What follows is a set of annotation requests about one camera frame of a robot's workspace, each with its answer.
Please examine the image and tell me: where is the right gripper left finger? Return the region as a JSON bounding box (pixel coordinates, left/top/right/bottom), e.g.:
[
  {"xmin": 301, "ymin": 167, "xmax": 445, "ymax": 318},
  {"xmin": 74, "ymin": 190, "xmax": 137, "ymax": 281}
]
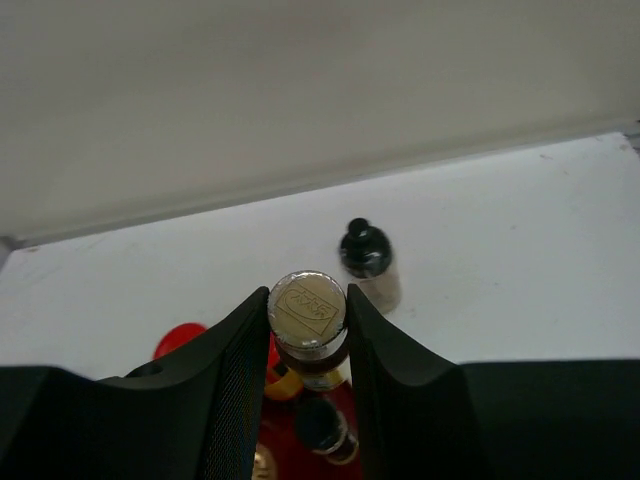
[{"xmin": 1, "ymin": 287, "xmax": 269, "ymax": 479}]

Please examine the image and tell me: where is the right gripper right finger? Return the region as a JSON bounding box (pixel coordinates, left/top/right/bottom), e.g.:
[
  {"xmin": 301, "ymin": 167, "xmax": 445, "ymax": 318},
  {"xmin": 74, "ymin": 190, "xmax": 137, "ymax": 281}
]
[{"xmin": 347, "ymin": 285, "xmax": 639, "ymax": 479}]

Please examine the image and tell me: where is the small black lid spice jar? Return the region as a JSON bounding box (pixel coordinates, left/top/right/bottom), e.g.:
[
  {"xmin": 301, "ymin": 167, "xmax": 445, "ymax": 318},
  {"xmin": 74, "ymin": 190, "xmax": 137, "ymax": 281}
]
[{"xmin": 294, "ymin": 397, "xmax": 359, "ymax": 466}]

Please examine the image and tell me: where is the tall yellow label bottle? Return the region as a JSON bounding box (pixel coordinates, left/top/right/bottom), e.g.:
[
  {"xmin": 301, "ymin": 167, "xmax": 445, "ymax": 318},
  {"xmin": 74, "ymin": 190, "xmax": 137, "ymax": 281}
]
[{"xmin": 267, "ymin": 270, "xmax": 349, "ymax": 392}]

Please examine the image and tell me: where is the round red tray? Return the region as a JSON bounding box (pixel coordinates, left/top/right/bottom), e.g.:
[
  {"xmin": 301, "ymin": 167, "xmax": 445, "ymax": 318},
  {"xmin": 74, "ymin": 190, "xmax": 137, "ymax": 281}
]
[{"xmin": 258, "ymin": 399, "xmax": 363, "ymax": 479}]

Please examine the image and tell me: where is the black cap brown spice bottle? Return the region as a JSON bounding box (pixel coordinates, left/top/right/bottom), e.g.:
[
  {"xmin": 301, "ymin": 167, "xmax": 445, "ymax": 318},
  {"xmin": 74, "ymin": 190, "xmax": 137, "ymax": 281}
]
[{"xmin": 339, "ymin": 218, "xmax": 401, "ymax": 314}]

